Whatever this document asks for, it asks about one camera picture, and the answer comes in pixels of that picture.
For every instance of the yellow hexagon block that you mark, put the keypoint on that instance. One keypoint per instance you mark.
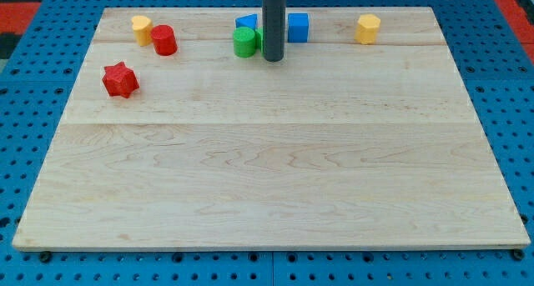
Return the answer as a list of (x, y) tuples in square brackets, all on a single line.
[(367, 28)]

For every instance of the light wooden board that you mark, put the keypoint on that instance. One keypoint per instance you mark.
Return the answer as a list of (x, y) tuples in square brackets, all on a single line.
[(337, 147)]

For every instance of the green block behind rod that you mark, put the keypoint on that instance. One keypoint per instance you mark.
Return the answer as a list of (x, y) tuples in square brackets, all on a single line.
[(259, 38)]

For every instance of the green cylinder block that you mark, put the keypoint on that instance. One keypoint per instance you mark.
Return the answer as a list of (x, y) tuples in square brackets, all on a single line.
[(244, 42)]

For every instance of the blue cube block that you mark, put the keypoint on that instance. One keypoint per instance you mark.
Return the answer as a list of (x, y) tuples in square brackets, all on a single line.
[(298, 29)]

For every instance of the blue triangle block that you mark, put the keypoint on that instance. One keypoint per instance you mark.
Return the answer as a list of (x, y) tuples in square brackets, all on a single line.
[(249, 21)]

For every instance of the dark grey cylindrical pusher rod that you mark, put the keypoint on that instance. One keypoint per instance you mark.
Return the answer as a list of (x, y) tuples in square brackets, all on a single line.
[(273, 17)]

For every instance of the red cylinder block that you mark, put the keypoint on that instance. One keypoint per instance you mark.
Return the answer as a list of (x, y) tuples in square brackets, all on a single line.
[(164, 40)]

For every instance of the red star block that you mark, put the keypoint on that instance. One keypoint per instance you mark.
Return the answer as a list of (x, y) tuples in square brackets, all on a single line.
[(119, 80)]

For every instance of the yellow heart block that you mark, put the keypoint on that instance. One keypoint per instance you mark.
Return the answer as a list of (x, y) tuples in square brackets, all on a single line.
[(142, 27)]

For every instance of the blue perforated base panel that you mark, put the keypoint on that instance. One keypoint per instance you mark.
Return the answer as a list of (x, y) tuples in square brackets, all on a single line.
[(493, 61)]

